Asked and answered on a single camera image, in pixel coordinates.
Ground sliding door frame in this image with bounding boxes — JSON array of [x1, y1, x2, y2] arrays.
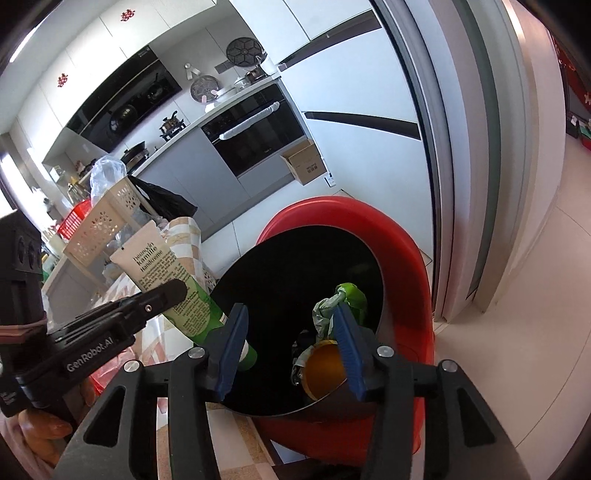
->
[[374, 0, 532, 324]]

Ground white refrigerator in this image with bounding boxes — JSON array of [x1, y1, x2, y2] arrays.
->
[[259, 0, 423, 217]]

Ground round black baking tray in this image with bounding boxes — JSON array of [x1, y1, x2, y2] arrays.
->
[[226, 36, 262, 68]]

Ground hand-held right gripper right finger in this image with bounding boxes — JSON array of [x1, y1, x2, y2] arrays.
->
[[333, 305, 530, 480]]

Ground black built-in oven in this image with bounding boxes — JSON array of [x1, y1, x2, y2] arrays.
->
[[199, 82, 311, 178]]

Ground black round bin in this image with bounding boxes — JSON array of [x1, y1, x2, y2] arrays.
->
[[210, 227, 398, 418]]

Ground crumpled clear bag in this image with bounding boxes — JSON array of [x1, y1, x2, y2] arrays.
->
[[90, 156, 127, 206]]

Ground green carton box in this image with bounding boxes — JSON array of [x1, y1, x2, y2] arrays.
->
[[110, 220, 258, 372]]

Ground green snack wrapper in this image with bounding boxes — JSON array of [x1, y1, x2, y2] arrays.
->
[[313, 282, 369, 344]]

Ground red plastic basket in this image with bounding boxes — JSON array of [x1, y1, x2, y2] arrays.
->
[[56, 199, 93, 238]]

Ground person's left hand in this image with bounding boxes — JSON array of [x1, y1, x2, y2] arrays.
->
[[16, 408, 75, 464]]

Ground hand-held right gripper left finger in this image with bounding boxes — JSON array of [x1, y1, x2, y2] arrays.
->
[[54, 303, 250, 480]]

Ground round grey steamer plate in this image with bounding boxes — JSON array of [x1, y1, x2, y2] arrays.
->
[[190, 75, 221, 103]]

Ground white upper cabinets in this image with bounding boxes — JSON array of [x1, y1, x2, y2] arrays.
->
[[9, 0, 218, 134]]

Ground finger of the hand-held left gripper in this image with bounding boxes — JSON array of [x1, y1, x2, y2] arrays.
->
[[111, 278, 188, 329]]

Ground red plastic stool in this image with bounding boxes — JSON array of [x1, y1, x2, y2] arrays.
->
[[252, 196, 435, 455]]

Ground cardboard box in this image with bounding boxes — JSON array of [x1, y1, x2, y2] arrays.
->
[[280, 139, 324, 186]]

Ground black bag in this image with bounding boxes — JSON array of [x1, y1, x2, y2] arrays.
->
[[129, 175, 198, 222]]

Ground black frying pan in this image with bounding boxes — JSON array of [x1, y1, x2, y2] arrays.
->
[[121, 142, 151, 162]]

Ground beige plastic chair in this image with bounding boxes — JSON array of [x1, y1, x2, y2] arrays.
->
[[62, 176, 218, 296]]

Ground black range hood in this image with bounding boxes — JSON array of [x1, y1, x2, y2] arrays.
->
[[65, 45, 183, 153]]

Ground red paper cup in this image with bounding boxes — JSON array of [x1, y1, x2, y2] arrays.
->
[[295, 339, 352, 402]]

